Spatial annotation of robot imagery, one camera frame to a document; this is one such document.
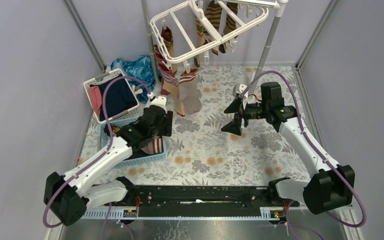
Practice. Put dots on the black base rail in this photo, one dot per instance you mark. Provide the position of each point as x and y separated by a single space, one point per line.
193 201

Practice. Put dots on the dark navy cloth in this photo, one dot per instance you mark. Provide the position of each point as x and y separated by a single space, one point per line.
119 98

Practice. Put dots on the red striped sock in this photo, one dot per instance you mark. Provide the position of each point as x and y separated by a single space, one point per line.
178 105
169 80

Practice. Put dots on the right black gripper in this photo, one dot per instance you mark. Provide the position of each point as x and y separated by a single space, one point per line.
236 106

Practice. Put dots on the pile of socks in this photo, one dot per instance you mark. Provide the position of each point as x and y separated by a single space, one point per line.
156 146

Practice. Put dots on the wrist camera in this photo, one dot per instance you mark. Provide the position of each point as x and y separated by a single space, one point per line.
241 90
159 101

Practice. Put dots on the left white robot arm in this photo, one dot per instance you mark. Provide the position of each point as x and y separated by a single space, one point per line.
68 196

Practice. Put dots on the pink cloth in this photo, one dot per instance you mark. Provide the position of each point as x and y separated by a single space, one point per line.
95 97

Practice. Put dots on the white sock hanger frame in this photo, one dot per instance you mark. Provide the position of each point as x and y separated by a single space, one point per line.
216 38

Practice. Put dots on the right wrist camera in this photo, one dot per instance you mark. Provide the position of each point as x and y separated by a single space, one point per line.
241 90

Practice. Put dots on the white laundry basket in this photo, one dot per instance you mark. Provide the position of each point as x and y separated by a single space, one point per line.
111 75

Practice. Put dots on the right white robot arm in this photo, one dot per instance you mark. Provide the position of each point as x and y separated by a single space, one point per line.
330 182

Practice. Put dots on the blue patterned cloth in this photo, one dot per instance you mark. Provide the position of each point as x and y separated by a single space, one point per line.
140 69

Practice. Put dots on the silver drying rack stand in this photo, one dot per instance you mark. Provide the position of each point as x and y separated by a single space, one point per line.
277 16

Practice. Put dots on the blue laundry basket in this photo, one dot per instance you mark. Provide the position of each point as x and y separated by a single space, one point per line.
104 139

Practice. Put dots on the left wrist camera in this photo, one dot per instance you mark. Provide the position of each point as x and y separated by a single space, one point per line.
159 101

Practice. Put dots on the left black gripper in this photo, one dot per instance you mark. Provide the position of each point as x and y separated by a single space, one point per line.
165 122

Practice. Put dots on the brown patterned hanging sock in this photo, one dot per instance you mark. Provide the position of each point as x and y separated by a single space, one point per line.
230 25

